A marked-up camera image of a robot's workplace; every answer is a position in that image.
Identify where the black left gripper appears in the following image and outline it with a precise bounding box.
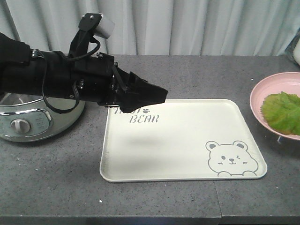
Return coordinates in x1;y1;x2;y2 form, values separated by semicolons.
71;53;168;113

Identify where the cream bear serving tray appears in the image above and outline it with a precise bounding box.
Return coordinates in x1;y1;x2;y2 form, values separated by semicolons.
100;99;267;182

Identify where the green lettuce leaf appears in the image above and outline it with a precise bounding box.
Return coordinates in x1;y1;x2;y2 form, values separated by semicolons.
261;91;300;135

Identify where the pink round plate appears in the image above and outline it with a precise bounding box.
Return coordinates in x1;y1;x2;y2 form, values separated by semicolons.
250;72;300;140

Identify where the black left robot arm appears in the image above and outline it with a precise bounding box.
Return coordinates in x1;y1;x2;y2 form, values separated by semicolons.
0;34;167;113

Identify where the white pleated curtain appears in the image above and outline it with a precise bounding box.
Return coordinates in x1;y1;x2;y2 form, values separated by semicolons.
0;0;300;56

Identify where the light green electric pot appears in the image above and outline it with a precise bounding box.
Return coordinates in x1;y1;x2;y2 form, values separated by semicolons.
0;93;85;142

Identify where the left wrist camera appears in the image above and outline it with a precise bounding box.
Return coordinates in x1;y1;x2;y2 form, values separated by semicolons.
68;13;115;58

